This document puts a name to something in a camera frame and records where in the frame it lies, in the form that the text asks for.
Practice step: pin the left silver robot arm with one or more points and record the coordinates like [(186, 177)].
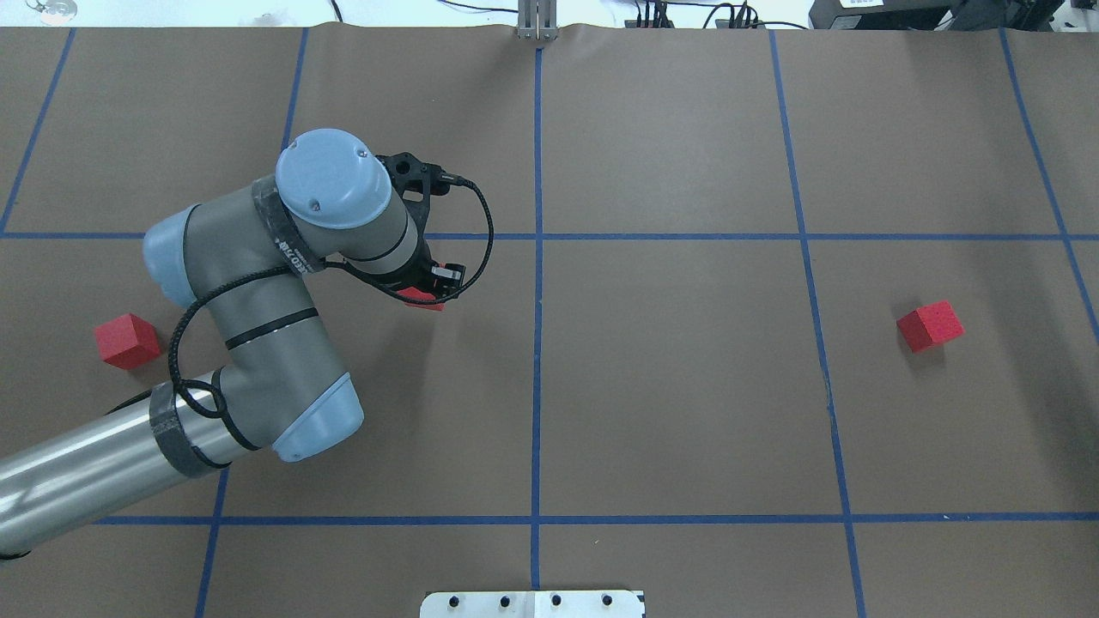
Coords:
[(250, 363)]

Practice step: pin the brown paper table cover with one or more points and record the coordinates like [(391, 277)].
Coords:
[(681, 372)]

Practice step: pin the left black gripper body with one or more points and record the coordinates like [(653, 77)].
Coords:
[(418, 269)]

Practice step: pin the white pedestal column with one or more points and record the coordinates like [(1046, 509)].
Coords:
[(561, 603)]

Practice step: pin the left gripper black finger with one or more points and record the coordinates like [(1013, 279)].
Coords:
[(446, 278)]

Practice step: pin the black box with label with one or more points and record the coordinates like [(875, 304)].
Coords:
[(881, 15)]

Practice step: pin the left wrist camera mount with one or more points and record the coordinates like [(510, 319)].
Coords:
[(417, 182)]

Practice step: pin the aluminium frame post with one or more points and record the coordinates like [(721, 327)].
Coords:
[(537, 20)]

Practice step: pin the red block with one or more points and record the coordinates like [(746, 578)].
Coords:
[(127, 342), (930, 326), (411, 296)]

